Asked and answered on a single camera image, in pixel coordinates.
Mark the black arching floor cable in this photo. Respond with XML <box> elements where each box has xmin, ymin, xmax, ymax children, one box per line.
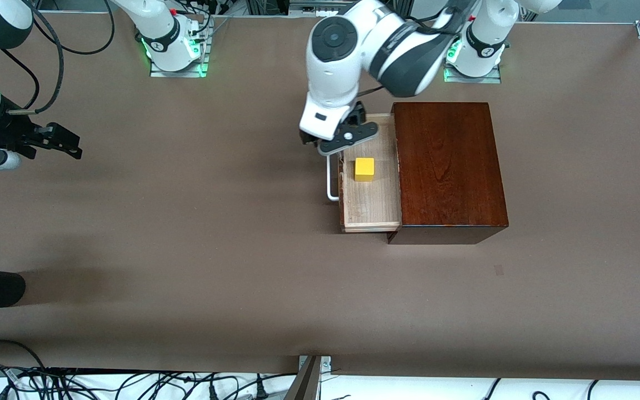
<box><xmin>0</xmin><ymin>339</ymin><xmax>48</xmax><ymax>370</ymax></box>

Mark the yellow cube block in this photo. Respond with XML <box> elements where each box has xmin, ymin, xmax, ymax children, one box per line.
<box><xmin>354</xmin><ymin>157</ymin><xmax>376</xmax><ymax>182</ymax></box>

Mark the brown table cover sheet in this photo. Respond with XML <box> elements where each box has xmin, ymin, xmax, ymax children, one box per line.
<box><xmin>0</xmin><ymin>11</ymin><xmax>640</xmax><ymax>381</ymax></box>

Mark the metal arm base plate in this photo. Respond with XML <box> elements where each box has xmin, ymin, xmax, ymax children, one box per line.
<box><xmin>443</xmin><ymin>64</ymin><xmax>502</xmax><ymax>84</ymax></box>
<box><xmin>149</xmin><ymin>16</ymin><xmax>211</xmax><ymax>78</ymax></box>

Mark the black looping cable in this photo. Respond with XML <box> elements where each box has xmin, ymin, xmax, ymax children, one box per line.
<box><xmin>31</xmin><ymin>0</ymin><xmax>116</xmax><ymax>56</ymax></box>

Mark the metal bracket with dark bar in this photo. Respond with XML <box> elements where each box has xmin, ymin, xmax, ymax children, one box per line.
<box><xmin>284</xmin><ymin>354</ymin><xmax>332</xmax><ymax>400</ymax></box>

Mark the wooden drawer with white handle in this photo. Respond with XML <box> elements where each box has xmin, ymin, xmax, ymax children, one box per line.
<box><xmin>326</xmin><ymin>113</ymin><xmax>402</xmax><ymax>233</ymax></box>

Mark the dark brown wooden cabinet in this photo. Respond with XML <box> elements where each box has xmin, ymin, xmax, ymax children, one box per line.
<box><xmin>387</xmin><ymin>102</ymin><xmax>509</xmax><ymax>245</ymax></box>

